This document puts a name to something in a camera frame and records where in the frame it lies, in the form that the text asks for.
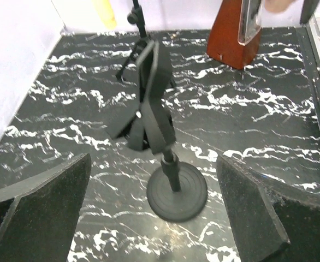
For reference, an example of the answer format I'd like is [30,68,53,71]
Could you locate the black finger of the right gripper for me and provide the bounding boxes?
[300,0,320,25]

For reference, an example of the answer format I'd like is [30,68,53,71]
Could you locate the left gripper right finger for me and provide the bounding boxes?
[216,156,320,262]

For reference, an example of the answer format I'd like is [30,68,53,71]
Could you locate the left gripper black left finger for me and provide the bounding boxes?
[0,153,92,261]

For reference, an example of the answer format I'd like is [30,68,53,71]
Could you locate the black tripod shock-mount stand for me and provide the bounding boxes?
[115,0,177,88]

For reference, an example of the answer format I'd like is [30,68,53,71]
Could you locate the yellow microphone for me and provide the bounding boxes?
[92,0,117,29]

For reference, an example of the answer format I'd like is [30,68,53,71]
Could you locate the pink microphone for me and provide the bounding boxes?
[264,0,296,14]

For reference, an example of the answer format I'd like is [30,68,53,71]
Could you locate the black round-base mic stand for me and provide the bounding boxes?
[106,40,208,222]

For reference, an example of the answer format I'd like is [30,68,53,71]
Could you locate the brown box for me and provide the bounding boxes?
[206,0,263,69]

